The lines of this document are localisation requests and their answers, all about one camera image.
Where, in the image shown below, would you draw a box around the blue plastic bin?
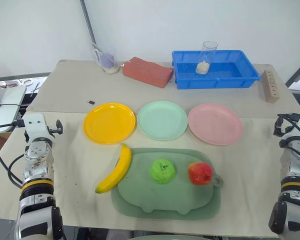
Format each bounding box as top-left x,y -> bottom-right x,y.
171,49 -> 262,90

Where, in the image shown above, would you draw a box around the green apple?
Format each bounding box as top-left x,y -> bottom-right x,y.
149,158 -> 177,186

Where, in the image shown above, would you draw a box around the yellow plastic plate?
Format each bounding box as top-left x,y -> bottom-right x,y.
83,101 -> 137,145

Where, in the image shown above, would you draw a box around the purple scoop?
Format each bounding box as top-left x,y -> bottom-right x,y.
99,52 -> 116,70

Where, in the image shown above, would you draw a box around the mint green plastic plate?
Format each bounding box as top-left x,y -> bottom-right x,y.
136,100 -> 189,141

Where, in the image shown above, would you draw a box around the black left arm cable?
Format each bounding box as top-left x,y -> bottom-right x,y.
0,119 -> 26,190

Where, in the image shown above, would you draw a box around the red apple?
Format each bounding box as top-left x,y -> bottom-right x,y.
187,161 -> 214,186

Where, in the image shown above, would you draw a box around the green pig-shaped cutting board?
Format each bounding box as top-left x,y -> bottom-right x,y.
110,147 -> 225,222

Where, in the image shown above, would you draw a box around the metal tweezers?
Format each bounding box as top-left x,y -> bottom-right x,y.
29,81 -> 43,98

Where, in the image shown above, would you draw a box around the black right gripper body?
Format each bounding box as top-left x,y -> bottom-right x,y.
273,117 -> 294,137

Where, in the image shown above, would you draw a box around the wooden block with holes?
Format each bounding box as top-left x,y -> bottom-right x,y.
260,69 -> 281,104

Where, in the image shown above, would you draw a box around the clear glass with grains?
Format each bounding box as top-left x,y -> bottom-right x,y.
195,40 -> 219,75

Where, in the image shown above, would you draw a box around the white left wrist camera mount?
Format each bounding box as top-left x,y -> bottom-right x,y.
23,113 -> 49,145

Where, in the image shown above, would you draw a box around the white flat device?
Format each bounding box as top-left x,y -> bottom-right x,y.
0,85 -> 28,133

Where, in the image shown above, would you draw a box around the red brick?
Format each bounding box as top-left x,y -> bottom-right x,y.
122,56 -> 175,89

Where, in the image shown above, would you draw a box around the beige table cloth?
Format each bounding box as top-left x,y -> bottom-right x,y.
0,110 -> 287,238

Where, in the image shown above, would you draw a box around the glass beaker with grains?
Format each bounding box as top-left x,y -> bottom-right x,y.
91,42 -> 121,75

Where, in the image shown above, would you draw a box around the yellow banana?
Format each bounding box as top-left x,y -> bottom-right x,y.
94,143 -> 133,195

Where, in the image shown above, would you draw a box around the pink plastic plate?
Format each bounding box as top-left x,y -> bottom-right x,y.
187,103 -> 245,146

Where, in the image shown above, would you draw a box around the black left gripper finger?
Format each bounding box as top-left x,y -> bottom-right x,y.
55,119 -> 64,136

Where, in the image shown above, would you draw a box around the scissors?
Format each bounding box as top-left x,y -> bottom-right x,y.
14,78 -> 34,88

